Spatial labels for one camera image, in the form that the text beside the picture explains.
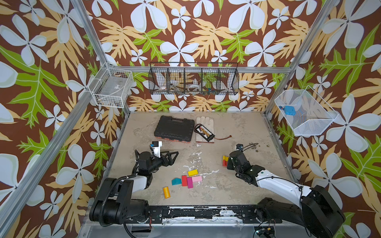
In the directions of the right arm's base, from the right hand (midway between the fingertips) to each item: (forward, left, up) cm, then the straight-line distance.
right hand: (228, 158), depth 88 cm
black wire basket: (+46, +20, +26) cm, 57 cm away
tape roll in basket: (+43, +20, +21) cm, 52 cm away
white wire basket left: (+33, +69, +29) cm, 82 cm away
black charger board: (+22, +12, -3) cm, 25 cm away
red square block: (-11, +27, -6) cm, 30 cm away
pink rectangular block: (-10, +19, -5) cm, 23 cm away
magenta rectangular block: (-12, +24, -4) cm, 27 cm away
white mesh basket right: (+16, -42, +22) cm, 51 cm away
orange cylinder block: (-17, +37, -5) cm, 41 cm away
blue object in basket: (+21, -36, +20) cm, 46 cm away
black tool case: (+24, +34, -2) cm, 42 cm away
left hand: (+3, +34, +5) cm, 34 cm away
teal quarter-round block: (-12, +32, -3) cm, 34 cm away
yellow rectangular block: (-6, +22, -6) cm, 23 cm away
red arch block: (0, +1, -6) cm, 6 cm away
